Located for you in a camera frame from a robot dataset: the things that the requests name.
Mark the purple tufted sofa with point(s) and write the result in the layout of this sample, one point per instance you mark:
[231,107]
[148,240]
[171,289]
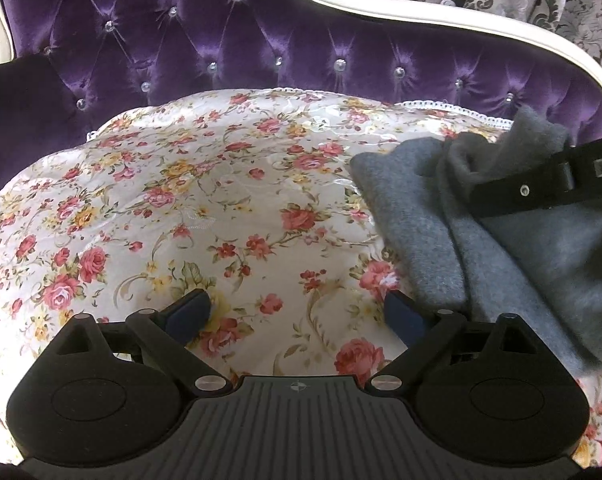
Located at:
[181,35]

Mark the floral blanket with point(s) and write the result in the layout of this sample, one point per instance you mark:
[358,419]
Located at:
[181,185]

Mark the brown damask curtain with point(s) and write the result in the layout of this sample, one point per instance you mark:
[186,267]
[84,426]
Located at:
[571,0]

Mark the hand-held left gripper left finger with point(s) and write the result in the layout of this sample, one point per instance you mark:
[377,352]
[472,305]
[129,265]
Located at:
[191,315]

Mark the grey argyle sweater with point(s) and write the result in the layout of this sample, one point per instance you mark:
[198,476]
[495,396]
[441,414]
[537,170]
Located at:
[431,210]

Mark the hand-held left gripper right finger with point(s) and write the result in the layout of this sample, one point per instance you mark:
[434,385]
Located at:
[406,317]

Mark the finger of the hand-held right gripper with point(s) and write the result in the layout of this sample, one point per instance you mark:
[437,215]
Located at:
[523,190]

